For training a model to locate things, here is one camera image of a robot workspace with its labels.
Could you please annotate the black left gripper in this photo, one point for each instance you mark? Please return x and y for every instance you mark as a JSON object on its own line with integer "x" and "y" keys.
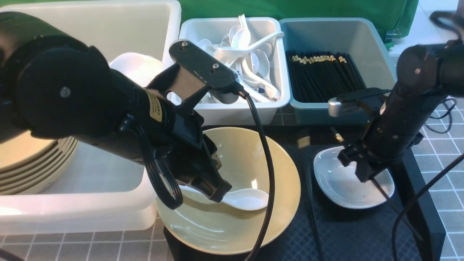
{"x": 189, "y": 158}

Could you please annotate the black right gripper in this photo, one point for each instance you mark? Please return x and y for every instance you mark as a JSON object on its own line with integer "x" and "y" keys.
{"x": 368, "y": 165}

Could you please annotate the white square sauce dish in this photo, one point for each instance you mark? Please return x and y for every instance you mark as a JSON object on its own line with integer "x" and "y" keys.
{"x": 341, "y": 185}

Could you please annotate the white ceramic soup spoon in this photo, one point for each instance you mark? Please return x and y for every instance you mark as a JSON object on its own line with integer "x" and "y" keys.
{"x": 247, "y": 199}

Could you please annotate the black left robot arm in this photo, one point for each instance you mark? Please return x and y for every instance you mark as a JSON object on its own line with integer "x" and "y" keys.
{"x": 55, "y": 86}

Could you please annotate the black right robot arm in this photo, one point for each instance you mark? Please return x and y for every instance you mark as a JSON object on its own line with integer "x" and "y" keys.
{"x": 426, "y": 76}

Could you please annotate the grey checked tablecloth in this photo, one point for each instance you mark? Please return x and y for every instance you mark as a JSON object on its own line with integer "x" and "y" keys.
{"x": 438, "y": 152}

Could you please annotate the black serving tray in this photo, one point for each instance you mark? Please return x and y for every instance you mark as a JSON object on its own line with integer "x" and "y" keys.
{"x": 323, "y": 231}

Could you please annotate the pile of black chopsticks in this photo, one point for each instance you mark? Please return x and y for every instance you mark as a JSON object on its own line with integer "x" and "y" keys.
{"x": 317, "y": 77}

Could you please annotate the large white plastic tub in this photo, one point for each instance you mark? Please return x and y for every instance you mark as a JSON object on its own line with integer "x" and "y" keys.
{"x": 98, "y": 192}

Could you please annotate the pile of white spoons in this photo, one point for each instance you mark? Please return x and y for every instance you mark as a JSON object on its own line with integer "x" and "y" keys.
{"x": 249, "y": 60}

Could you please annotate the stack of white dishes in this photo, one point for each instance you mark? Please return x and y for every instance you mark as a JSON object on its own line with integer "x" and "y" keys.
{"x": 139, "y": 68}

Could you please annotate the white spoon bin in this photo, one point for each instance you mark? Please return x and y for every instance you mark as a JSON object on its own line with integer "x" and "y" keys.
{"x": 215, "y": 29}

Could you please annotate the stack of yellow bowls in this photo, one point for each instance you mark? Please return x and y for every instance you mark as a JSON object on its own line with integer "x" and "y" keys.
{"x": 29, "y": 165}

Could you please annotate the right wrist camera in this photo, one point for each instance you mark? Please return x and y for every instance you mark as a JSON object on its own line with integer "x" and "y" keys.
{"x": 368, "y": 100}

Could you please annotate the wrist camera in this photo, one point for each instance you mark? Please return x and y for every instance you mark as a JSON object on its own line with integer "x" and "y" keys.
{"x": 203, "y": 67}
{"x": 368, "y": 100}

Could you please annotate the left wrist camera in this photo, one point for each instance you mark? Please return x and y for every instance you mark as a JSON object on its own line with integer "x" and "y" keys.
{"x": 203, "y": 67}

